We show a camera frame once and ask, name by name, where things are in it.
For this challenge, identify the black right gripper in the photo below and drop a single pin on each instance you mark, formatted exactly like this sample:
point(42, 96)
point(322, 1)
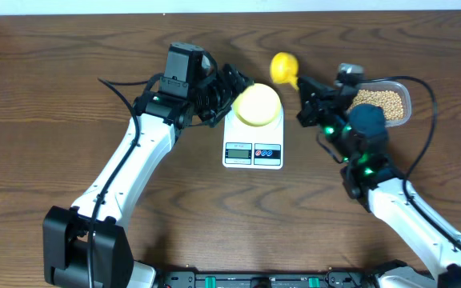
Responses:
point(326, 95)

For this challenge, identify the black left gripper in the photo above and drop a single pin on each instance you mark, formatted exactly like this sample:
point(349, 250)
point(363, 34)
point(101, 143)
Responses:
point(220, 94)

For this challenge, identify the yellow measuring scoop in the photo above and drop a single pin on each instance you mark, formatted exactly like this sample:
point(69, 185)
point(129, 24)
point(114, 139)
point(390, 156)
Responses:
point(284, 69)

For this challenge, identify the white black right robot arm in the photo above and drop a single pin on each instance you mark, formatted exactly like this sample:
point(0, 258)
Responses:
point(359, 137)

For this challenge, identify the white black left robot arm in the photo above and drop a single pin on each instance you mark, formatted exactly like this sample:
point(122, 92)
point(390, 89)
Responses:
point(86, 245)

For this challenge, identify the pale yellow bowl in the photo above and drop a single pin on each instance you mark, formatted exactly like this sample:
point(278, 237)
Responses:
point(257, 105)

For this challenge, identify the white digital kitchen scale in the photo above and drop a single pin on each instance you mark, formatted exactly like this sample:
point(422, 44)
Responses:
point(253, 147)

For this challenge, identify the clear container of soybeans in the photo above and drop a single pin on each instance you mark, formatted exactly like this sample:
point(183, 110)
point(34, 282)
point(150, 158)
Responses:
point(392, 97)

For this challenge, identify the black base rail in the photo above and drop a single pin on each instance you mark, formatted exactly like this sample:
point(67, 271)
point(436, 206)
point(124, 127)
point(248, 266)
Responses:
point(330, 279)

